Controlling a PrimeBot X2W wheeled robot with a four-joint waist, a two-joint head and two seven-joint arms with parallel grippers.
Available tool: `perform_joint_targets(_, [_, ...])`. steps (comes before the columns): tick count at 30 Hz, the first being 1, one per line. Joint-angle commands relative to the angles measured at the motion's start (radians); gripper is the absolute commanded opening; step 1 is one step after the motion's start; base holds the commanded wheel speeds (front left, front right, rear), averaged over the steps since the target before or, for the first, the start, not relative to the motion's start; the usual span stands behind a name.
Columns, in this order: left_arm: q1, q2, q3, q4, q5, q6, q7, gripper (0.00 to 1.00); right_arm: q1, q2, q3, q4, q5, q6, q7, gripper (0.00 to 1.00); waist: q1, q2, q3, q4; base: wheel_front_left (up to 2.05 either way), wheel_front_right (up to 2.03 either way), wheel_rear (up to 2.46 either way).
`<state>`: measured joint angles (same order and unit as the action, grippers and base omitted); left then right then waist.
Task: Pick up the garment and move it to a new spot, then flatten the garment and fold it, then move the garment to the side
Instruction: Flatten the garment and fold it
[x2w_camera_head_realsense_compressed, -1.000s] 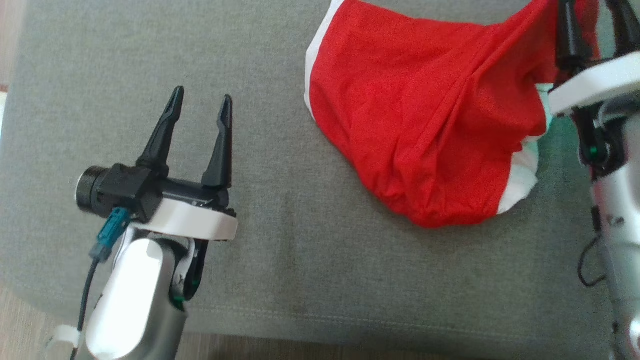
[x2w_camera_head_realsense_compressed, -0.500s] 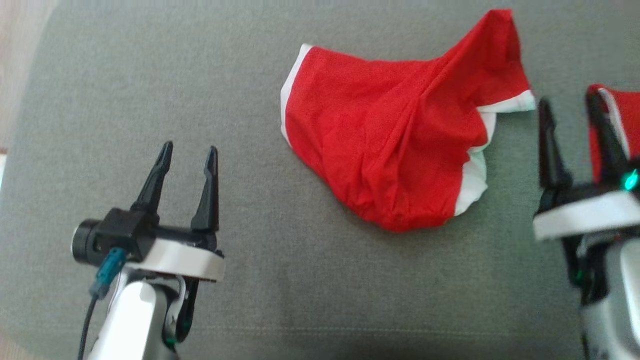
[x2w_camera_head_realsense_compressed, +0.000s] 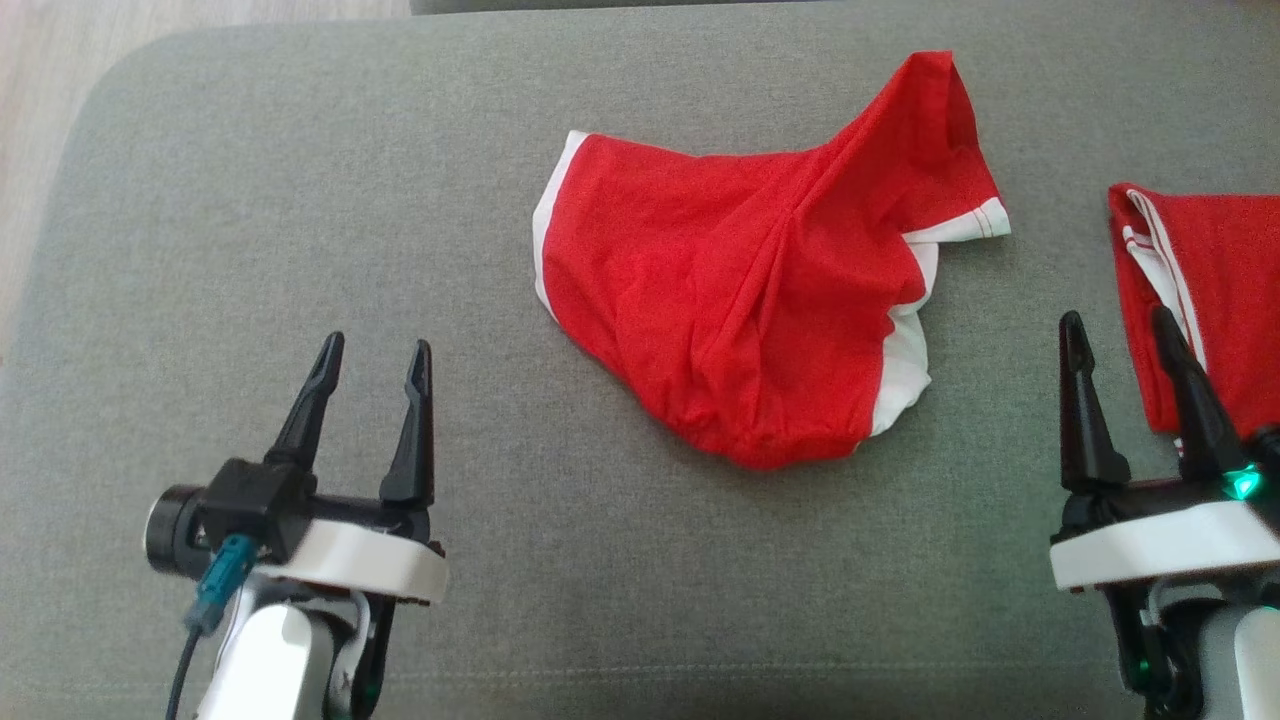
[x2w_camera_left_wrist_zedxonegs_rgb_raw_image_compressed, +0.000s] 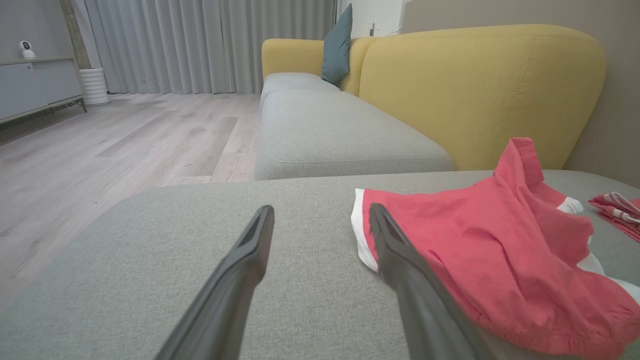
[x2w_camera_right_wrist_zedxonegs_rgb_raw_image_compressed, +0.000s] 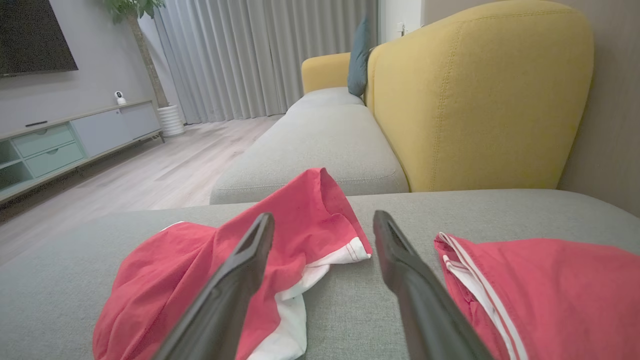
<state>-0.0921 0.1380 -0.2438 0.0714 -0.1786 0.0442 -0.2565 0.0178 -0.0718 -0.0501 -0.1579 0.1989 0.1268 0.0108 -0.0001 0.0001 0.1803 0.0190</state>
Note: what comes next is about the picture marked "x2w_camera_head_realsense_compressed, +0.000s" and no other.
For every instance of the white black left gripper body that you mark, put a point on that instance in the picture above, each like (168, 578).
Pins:
(370, 565)

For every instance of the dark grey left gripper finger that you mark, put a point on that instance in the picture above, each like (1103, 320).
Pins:
(305, 410)
(412, 440)

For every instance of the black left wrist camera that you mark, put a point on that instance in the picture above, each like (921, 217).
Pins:
(240, 510)

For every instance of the red 23 basketball shorts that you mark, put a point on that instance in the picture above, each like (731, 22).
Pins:
(720, 290)

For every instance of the red Bulls 23 jersey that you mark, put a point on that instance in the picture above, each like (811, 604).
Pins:
(1220, 300)

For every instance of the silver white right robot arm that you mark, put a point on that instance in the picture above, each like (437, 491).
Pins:
(1240, 660)

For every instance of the grey fabric sofa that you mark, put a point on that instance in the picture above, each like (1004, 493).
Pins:
(300, 200)

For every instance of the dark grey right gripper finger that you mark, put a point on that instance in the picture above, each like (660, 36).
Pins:
(1195, 410)
(1085, 420)

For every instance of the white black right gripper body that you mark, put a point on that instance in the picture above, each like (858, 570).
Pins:
(1160, 545)

